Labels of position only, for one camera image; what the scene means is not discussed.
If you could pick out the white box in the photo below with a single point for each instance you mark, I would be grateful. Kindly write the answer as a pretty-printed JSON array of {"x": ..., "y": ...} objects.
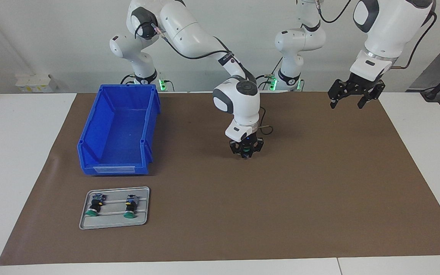
[{"x": 33, "y": 82}]

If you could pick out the green lit control box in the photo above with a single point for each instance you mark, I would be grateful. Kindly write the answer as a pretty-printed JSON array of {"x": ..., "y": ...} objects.
[
  {"x": 271, "y": 83},
  {"x": 163, "y": 84}
]

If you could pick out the green push button switch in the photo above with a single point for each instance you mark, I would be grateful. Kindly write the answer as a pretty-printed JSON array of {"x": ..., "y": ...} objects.
[
  {"x": 246, "y": 154},
  {"x": 130, "y": 206},
  {"x": 94, "y": 205}
]

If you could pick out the grey metal tray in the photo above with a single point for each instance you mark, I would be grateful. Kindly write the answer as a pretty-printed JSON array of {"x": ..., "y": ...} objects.
[{"x": 143, "y": 206}]

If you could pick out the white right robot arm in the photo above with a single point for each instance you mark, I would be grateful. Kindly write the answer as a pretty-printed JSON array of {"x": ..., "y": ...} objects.
[{"x": 189, "y": 30}]

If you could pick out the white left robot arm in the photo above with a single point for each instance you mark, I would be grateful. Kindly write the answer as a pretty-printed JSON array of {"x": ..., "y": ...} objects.
[{"x": 392, "y": 30}]

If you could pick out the blue plastic storage bin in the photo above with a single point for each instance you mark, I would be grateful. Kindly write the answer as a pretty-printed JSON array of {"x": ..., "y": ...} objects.
[{"x": 120, "y": 133}]

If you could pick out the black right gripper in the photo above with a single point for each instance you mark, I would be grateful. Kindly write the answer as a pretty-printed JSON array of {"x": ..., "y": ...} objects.
[{"x": 247, "y": 142}]

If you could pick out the brown table mat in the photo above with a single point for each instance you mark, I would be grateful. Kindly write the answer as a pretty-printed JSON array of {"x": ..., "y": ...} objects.
[{"x": 281, "y": 210}]

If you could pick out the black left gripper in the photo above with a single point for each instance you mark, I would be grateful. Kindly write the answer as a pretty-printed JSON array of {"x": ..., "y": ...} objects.
[{"x": 363, "y": 84}]

